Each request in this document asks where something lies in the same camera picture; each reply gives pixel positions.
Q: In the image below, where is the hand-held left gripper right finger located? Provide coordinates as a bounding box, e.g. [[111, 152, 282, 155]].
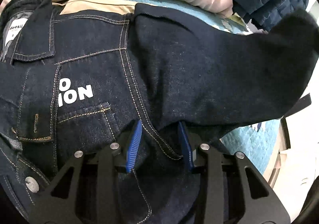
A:
[[178, 122, 291, 224]]

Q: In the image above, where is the teal quilted bedspread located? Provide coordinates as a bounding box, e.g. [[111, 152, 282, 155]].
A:
[[100, 0, 282, 175]]

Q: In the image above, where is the dark denim jacket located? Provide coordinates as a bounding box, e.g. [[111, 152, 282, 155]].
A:
[[0, 0, 319, 224]]

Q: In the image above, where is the white bed frame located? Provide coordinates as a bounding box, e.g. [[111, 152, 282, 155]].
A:
[[262, 116, 292, 186]]

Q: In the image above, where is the beige cloth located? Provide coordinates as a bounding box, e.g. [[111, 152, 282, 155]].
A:
[[52, 0, 137, 16]]

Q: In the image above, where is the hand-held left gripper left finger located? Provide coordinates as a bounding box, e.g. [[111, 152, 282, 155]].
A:
[[27, 121, 143, 224]]

